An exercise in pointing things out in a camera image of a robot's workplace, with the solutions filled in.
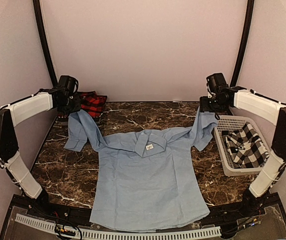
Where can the light blue long sleeve shirt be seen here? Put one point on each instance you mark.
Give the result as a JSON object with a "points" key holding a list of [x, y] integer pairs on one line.
{"points": [[146, 180]]}

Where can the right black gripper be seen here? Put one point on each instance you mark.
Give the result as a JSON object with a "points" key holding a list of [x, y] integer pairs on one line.
{"points": [[204, 106]]}

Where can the left black frame post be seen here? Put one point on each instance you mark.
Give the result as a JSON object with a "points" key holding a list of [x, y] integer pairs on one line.
{"points": [[43, 41]]}

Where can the white slotted cable duct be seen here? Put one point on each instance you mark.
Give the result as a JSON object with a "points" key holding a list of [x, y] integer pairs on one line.
{"points": [[83, 233]]}

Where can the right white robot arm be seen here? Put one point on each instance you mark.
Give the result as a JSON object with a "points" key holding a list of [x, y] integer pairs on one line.
{"points": [[267, 108]]}

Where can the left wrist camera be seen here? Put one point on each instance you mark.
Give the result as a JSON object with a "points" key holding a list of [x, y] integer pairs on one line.
{"points": [[68, 84]]}

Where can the black front rail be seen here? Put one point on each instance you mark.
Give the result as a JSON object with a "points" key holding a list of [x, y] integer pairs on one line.
{"points": [[219, 215]]}

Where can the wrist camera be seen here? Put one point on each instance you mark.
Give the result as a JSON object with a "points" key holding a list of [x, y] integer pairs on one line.
{"points": [[68, 84], [215, 84]]}

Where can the red black plaid shirt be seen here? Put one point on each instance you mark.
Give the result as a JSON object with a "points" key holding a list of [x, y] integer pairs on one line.
{"points": [[93, 103]]}

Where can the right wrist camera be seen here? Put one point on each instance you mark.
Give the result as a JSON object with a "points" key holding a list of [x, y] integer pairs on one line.
{"points": [[215, 84]]}

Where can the right black frame post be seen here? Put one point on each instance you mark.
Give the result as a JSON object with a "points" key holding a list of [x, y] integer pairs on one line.
{"points": [[243, 42]]}

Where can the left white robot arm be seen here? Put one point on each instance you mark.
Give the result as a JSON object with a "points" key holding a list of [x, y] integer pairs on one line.
{"points": [[11, 115]]}

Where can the black frame post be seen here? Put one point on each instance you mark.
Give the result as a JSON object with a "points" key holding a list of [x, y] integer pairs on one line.
{"points": [[43, 41], [243, 42]]}

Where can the black white checkered shirt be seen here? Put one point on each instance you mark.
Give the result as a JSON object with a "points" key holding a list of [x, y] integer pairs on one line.
{"points": [[245, 147]]}

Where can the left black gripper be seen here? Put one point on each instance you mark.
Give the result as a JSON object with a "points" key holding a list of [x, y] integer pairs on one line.
{"points": [[77, 108]]}

